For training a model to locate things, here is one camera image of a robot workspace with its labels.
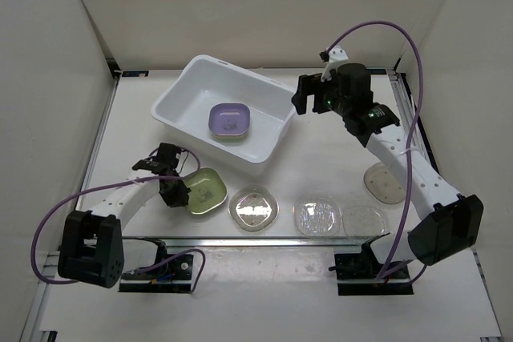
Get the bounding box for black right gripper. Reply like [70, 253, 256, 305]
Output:
[291, 74, 351, 119]

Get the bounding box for green panda plate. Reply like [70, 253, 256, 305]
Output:
[184, 167, 228, 215]

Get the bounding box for purple panda plate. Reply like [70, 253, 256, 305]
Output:
[208, 103, 251, 137]

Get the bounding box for yellow panda plate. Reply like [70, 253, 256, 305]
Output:
[212, 133, 248, 146]

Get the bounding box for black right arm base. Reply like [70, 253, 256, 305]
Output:
[328, 253, 414, 296]

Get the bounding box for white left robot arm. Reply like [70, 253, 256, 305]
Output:
[58, 143, 190, 288]

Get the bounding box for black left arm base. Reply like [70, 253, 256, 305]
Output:
[118, 237, 194, 294]

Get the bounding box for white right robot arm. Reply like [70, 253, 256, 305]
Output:
[292, 63, 484, 278]

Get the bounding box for white plastic bin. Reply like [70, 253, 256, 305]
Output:
[151, 54, 295, 175]

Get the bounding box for blue label right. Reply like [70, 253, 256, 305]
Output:
[369, 68, 387, 75]

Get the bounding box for blue label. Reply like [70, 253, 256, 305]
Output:
[121, 70, 149, 78]
[369, 68, 387, 75]

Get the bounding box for clear iridescent square plate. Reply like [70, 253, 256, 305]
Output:
[228, 185, 279, 232]

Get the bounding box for clear smoky oval plate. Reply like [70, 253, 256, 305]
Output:
[363, 163, 406, 205]

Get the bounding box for blue label left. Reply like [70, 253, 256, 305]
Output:
[121, 70, 149, 78]

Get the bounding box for clear textured glass plate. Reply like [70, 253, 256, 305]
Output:
[293, 195, 341, 238]

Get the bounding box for clear frosted flat plate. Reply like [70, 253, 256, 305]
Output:
[341, 205, 389, 240]

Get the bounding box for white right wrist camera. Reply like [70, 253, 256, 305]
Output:
[319, 46, 349, 82]

